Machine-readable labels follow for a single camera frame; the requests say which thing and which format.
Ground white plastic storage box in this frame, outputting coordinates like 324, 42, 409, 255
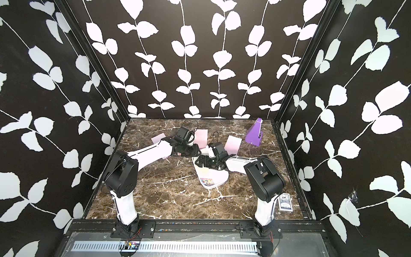
192, 157, 229, 190

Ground pink-blue gradient sticker sheet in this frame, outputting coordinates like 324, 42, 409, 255
224, 136, 242, 155

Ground purple sticker sheet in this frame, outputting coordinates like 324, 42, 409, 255
151, 133, 166, 144

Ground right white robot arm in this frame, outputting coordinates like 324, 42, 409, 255
192, 154, 286, 227

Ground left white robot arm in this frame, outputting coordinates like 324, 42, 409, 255
102, 137, 201, 226

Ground blue playing card box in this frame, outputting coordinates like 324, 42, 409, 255
278, 193, 293, 212

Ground purple plastic stand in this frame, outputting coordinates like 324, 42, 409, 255
245, 118, 263, 146

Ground small circuit board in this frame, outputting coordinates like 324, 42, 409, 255
121, 241, 140, 251

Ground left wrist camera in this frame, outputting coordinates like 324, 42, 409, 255
174, 127, 195, 144

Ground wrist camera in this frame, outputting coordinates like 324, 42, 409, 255
208, 142, 228, 159
174, 127, 195, 144

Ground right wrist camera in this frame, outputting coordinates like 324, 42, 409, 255
208, 142, 228, 159

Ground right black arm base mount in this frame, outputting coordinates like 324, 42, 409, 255
235, 221, 283, 241

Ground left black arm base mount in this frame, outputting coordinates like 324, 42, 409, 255
110, 220, 156, 241

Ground white perforated cable duct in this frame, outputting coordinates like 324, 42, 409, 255
70, 241, 259, 254

